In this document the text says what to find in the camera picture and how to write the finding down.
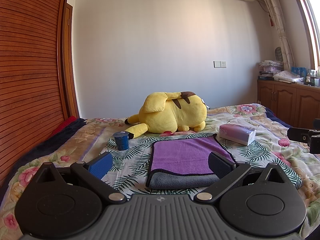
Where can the floral curtain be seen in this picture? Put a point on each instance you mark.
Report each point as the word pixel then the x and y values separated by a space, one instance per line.
pixel 275 11

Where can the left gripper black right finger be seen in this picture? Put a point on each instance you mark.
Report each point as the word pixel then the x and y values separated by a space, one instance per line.
pixel 230 174

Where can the white wall socket plate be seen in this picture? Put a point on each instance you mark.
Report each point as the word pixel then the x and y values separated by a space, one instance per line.
pixel 220 64

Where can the wooden slatted wardrobe door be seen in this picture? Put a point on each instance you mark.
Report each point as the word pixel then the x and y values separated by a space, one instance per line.
pixel 33 92

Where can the red and navy blanket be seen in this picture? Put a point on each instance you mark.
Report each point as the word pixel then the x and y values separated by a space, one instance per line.
pixel 58 137

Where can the blue cup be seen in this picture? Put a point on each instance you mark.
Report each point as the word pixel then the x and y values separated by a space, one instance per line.
pixel 122 140

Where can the yellow Pikachu plush toy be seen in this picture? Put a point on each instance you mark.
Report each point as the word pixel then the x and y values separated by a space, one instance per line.
pixel 168 112

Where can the floral bed quilt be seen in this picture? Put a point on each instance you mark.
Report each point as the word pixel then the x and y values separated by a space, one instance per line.
pixel 90 141

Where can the white folded cloth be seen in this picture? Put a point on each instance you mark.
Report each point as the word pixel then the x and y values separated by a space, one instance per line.
pixel 287 76

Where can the stack of folded linens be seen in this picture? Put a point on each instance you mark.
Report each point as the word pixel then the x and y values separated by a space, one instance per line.
pixel 269 68

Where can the purple and grey towel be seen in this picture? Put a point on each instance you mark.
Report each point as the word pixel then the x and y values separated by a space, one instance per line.
pixel 184 163

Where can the blue box on cabinet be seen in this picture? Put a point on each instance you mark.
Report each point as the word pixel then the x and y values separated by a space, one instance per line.
pixel 301 71

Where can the purple tissue pack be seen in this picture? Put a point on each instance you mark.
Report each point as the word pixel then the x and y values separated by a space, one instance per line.
pixel 236 133

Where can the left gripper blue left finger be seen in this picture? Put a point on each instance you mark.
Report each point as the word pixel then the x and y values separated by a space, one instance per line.
pixel 90 175

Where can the wooden low cabinet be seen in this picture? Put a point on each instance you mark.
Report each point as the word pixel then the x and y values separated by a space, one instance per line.
pixel 296 105

